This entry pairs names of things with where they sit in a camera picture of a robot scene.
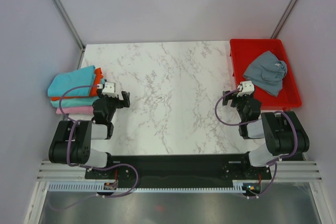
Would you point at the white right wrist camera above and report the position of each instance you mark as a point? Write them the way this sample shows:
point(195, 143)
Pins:
point(245, 88)

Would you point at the folded pink t shirt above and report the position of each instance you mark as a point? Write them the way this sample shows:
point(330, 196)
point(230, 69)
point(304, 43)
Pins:
point(76, 110)

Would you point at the red plastic bin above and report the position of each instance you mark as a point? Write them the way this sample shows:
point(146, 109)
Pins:
point(245, 51)

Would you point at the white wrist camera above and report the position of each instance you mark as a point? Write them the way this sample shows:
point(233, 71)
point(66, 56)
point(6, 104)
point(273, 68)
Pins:
point(107, 89)
point(245, 88)

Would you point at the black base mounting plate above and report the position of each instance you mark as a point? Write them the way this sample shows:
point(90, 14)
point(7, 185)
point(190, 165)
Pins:
point(205, 169)

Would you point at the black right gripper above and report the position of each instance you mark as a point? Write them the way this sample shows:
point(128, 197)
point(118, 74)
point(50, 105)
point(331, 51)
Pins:
point(235, 98)

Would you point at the aluminium frame rail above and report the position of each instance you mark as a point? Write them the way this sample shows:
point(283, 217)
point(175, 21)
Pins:
point(287, 171)

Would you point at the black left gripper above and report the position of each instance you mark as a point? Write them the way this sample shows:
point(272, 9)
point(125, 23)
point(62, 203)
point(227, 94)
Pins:
point(121, 104)

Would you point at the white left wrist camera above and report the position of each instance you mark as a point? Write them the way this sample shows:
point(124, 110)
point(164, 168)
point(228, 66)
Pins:
point(107, 89)

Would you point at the grey slotted cable duct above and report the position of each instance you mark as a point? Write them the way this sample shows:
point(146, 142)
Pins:
point(120, 187)

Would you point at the folded red t shirt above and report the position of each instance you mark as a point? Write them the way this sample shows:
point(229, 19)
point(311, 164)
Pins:
point(88, 76)

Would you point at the grey t shirt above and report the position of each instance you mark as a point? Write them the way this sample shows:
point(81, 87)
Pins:
point(267, 72)

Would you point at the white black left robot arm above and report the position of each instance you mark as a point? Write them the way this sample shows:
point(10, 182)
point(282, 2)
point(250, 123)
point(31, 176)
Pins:
point(71, 144)

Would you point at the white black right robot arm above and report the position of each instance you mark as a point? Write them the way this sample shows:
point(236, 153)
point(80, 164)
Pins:
point(282, 131)

